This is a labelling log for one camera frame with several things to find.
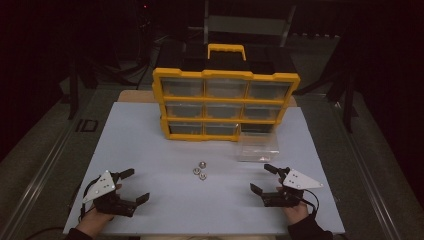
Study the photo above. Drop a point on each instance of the person's right hand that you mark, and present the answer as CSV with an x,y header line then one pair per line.
x,y
296,213

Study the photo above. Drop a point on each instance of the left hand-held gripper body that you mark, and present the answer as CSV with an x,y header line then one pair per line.
x,y
100,186

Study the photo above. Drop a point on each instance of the black stand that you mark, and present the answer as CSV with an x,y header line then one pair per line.
x,y
349,106

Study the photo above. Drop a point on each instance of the person's left hand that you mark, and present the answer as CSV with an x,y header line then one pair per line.
x,y
93,221

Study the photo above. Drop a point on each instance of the set of organizer bins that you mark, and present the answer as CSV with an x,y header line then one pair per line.
x,y
183,87

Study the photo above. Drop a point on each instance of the clear plastic drawer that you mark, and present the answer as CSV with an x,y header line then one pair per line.
x,y
258,150

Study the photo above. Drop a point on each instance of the yellow black parts organizer cabinet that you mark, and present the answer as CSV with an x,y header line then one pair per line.
x,y
220,74

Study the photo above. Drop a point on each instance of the grey metal frame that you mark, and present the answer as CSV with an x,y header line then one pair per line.
x,y
246,25

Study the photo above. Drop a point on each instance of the silver hex nut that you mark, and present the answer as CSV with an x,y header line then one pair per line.
x,y
202,176
196,171
202,164

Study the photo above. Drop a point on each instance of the white foam board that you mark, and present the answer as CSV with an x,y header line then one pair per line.
x,y
166,200

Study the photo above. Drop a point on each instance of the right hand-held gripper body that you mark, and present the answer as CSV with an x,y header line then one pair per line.
x,y
298,181

